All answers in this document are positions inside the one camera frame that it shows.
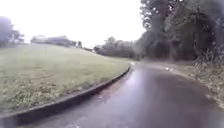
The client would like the tree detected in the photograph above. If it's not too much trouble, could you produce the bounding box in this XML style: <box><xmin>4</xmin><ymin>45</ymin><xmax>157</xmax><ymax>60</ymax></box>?
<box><xmin>0</xmin><ymin>15</ymin><xmax>25</xmax><ymax>48</ymax></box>

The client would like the grass field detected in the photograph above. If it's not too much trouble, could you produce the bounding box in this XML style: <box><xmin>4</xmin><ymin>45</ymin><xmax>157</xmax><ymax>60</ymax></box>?
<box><xmin>0</xmin><ymin>43</ymin><xmax>134</xmax><ymax>114</ymax></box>

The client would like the dark stone kerb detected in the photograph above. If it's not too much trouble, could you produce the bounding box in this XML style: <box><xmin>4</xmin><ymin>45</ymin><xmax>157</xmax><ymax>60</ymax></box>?
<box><xmin>0</xmin><ymin>64</ymin><xmax>133</xmax><ymax>128</ymax></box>

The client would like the row of tall trees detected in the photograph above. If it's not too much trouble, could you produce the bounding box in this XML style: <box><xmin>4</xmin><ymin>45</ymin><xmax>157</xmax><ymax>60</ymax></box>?
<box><xmin>134</xmin><ymin>0</ymin><xmax>224</xmax><ymax>64</ymax></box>

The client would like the wet dark asphalt path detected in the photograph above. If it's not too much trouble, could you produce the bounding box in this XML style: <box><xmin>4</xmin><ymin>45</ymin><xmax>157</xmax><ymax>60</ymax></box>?
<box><xmin>17</xmin><ymin>60</ymin><xmax>224</xmax><ymax>128</ymax></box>

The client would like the distant building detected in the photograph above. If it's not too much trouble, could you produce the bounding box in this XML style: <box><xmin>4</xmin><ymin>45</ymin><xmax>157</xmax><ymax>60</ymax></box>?
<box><xmin>30</xmin><ymin>34</ymin><xmax>83</xmax><ymax>49</ymax></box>

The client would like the overgrown grass verge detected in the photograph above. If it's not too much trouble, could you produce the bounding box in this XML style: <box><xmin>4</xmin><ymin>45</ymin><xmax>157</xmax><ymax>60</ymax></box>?
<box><xmin>146</xmin><ymin>49</ymin><xmax>224</xmax><ymax>111</ymax></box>

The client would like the distant row of trees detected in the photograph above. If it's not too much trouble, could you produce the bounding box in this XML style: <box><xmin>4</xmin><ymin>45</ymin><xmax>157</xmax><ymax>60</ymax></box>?
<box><xmin>93</xmin><ymin>36</ymin><xmax>138</xmax><ymax>60</ymax></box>

